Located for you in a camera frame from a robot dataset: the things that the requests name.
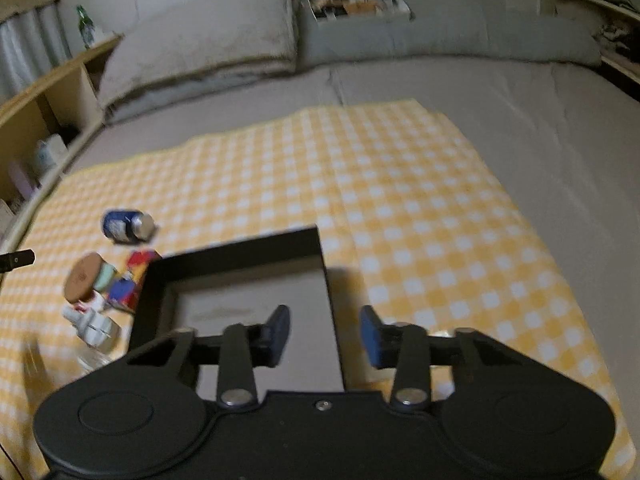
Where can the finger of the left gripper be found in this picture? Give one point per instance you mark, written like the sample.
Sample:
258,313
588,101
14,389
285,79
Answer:
15,260

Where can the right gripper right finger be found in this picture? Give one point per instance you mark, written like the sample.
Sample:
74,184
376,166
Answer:
403,349

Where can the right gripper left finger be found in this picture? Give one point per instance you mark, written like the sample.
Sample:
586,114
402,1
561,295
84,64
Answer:
242,349

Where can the black storage box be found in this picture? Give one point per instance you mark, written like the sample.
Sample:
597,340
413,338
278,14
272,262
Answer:
243,282

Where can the round cork coaster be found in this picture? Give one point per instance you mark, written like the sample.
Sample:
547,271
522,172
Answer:
79,282

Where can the mint green round case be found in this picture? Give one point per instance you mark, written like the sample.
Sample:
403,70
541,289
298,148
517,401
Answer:
105,277

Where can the dark blue jar silver lid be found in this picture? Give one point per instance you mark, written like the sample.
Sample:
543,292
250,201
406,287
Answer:
128,226

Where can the colourful card box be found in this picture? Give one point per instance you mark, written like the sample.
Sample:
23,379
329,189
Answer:
124,292

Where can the white tissue box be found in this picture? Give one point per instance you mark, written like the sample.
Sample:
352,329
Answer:
49,152

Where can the yellow white checkered cloth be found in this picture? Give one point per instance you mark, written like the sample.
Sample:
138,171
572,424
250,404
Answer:
411,221

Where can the wooden bedside shelf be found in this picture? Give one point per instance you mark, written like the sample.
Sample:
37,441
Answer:
67,96

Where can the green glass bottle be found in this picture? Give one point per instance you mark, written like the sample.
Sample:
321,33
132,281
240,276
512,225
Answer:
86,27

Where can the beige quilted pillow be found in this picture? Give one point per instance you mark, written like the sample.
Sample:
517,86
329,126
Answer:
233,40

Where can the grey green pillow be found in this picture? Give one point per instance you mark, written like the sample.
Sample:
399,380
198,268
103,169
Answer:
475,28

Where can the white tray with items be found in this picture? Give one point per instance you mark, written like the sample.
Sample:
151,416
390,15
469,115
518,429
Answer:
325,11

